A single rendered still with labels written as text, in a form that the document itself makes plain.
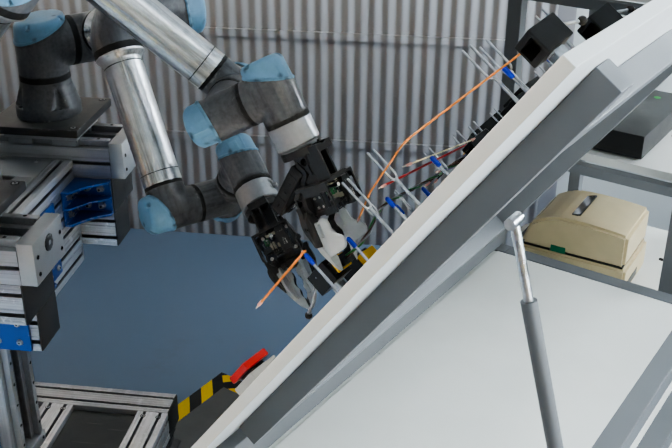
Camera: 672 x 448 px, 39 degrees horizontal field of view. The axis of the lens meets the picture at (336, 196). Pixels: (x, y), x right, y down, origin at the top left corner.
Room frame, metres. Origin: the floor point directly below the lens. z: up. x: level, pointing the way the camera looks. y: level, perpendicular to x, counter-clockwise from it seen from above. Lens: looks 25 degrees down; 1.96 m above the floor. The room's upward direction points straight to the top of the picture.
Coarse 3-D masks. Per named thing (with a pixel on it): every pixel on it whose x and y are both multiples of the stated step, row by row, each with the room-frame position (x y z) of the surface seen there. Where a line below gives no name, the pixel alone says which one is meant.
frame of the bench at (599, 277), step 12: (504, 252) 2.12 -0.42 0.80; (528, 252) 2.12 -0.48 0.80; (552, 264) 2.06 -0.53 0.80; (564, 264) 2.06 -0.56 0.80; (588, 276) 2.00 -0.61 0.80; (600, 276) 2.00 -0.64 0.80; (624, 288) 1.95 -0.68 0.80; (636, 288) 1.95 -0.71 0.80; (648, 288) 1.95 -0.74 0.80; (660, 300) 1.90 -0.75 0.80; (660, 420) 1.46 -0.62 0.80; (648, 432) 1.43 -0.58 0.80; (660, 432) 1.43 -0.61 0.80; (648, 444) 1.39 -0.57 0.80; (660, 444) 1.39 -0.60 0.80
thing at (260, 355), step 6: (258, 354) 1.19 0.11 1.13; (264, 354) 1.19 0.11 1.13; (246, 360) 1.18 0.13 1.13; (252, 360) 1.18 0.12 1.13; (258, 360) 1.18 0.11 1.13; (240, 366) 1.17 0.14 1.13; (246, 366) 1.16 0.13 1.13; (252, 366) 1.17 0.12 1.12; (234, 372) 1.18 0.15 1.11; (240, 372) 1.17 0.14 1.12; (246, 372) 1.17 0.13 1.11; (234, 378) 1.17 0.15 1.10; (240, 378) 1.18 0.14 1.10
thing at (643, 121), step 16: (656, 96) 2.38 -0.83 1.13; (640, 112) 2.26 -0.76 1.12; (656, 112) 2.26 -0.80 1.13; (624, 128) 2.15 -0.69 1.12; (640, 128) 2.15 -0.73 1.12; (656, 128) 2.17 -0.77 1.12; (608, 144) 2.14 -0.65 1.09; (624, 144) 2.12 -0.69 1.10; (640, 144) 2.10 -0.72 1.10; (656, 144) 2.19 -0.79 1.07
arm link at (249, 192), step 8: (248, 184) 1.60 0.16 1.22; (256, 184) 1.60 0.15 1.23; (264, 184) 1.60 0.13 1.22; (272, 184) 1.62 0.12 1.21; (240, 192) 1.60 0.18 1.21; (248, 192) 1.59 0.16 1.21; (256, 192) 1.58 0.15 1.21; (264, 192) 1.59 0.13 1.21; (272, 192) 1.59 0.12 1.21; (240, 200) 1.59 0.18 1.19; (248, 200) 1.58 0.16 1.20; (256, 200) 1.58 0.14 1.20
